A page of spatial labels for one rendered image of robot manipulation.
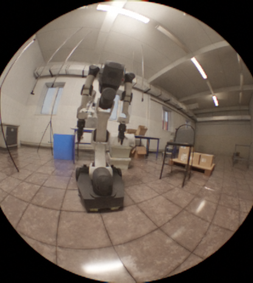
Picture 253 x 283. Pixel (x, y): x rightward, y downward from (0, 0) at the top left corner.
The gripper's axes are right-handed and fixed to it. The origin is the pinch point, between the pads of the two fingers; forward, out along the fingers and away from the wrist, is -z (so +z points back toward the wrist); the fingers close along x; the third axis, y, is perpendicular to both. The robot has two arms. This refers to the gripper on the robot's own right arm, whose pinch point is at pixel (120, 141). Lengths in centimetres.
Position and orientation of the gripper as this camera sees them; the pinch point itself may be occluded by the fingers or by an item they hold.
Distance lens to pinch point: 96.0
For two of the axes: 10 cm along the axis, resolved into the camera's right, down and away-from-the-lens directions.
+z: 1.5, -9.7, -2.1
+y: -9.3, -0.7, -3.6
